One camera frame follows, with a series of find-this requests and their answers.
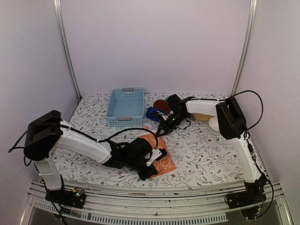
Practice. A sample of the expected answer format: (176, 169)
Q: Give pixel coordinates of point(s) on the light blue plastic basket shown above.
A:
(126, 107)

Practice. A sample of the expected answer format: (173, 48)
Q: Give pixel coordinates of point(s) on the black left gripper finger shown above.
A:
(163, 153)
(147, 172)

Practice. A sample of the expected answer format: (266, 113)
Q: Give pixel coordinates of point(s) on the right aluminium frame post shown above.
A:
(246, 44)

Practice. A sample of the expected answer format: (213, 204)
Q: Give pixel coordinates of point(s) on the white bowl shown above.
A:
(213, 125)

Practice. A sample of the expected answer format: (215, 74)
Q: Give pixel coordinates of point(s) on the left aluminium frame post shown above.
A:
(65, 47)

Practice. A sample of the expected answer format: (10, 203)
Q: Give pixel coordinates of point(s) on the blue rolled towel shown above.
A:
(152, 114)

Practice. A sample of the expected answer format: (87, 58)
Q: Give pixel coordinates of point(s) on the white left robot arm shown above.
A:
(50, 131)

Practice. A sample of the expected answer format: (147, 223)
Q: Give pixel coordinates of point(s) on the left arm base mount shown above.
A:
(74, 198)

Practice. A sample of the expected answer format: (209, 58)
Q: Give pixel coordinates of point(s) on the brown rolled towel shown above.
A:
(162, 105)

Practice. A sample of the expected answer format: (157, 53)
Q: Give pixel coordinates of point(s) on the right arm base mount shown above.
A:
(246, 198)

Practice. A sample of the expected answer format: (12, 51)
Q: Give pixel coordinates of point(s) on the orange bunny pattern towel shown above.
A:
(164, 165)

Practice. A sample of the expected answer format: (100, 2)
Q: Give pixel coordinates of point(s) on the yellow woven bamboo tray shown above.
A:
(201, 117)

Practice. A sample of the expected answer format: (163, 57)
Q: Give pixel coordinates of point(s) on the aluminium front rail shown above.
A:
(202, 205)

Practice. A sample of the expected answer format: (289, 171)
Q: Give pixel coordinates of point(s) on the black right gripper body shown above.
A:
(178, 120)

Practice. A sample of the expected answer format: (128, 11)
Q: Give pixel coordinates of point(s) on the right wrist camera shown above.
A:
(161, 116)

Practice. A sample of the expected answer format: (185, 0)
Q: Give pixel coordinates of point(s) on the aluminium frame post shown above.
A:
(246, 44)
(65, 47)

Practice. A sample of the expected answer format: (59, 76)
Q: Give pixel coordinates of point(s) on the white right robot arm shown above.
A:
(232, 126)

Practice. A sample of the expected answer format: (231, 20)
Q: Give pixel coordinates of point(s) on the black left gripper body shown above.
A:
(133, 164)

